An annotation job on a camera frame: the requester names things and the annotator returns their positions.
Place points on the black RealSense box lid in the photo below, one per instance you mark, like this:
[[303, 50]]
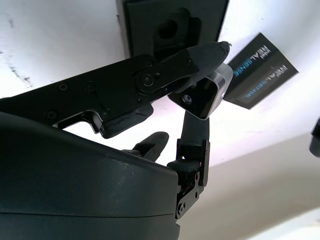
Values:
[[265, 72]]

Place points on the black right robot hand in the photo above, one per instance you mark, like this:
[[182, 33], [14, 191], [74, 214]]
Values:
[[75, 187]]

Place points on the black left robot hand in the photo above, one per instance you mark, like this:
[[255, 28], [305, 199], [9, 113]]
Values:
[[315, 137]]

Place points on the black camera box base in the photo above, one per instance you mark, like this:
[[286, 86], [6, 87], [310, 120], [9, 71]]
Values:
[[140, 30]]

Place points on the small silver depth camera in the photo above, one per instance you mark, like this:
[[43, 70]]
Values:
[[200, 100]]

